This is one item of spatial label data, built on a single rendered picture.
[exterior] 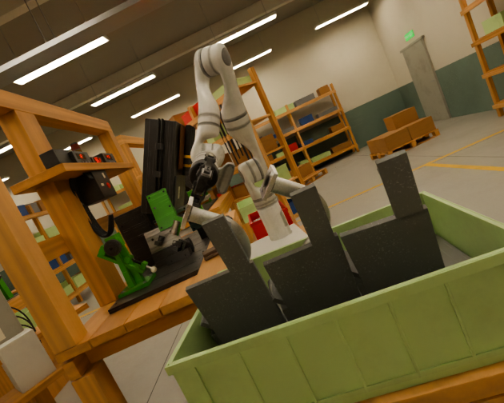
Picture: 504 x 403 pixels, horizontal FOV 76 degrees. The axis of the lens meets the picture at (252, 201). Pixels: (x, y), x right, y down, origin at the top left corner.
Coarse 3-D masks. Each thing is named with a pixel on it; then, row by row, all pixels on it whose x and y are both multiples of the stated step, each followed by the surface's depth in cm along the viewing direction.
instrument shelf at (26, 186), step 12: (60, 168) 137; (72, 168) 143; (84, 168) 154; (96, 168) 167; (108, 168) 181; (120, 168) 200; (132, 168) 225; (24, 180) 138; (36, 180) 138; (48, 180) 139; (60, 180) 151; (12, 192) 138; (24, 192) 141
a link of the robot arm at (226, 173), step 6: (198, 156) 89; (204, 156) 87; (216, 162) 88; (228, 162) 87; (222, 168) 86; (228, 168) 86; (222, 174) 87; (228, 174) 87; (222, 180) 88; (228, 180) 88; (216, 186) 88; (222, 186) 88; (228, 186) 88; (222, 192) 89
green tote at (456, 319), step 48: (480, 240) 61; (432, 288) 48; (480, 288) 48; (192, 336) 67; (288, 336) 53; (336, 336) 52; (384, 336) 51; (432, 336) 50; (480, 336) 49; (192, 384) 57; (240, 384) 56; (288, 384) 55; (336, 384) 54; (384, 384) 52
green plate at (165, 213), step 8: (160, 192) 176; (152, 200) 176; (160, 200) 175; (168, 200) 175; (152, 208) 175; (160, 208) 175; (168, 208) 175; (160, 216) 174; (168, 216) 174; (160, 224) 174; (168, 224) 174
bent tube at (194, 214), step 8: (192, 200) 63; (192, 208) 62; (184, 216) 61; (192, 216) 62; (200, 216) 62; (208, 216) 63; (216, 216) 63; (184, 224) 62; (200, 224) 64; (232, 224) 64; (240, 232) 65; (240, 240) 65; (248, 240) 66; (248, 248) 66; (248, 256) 67
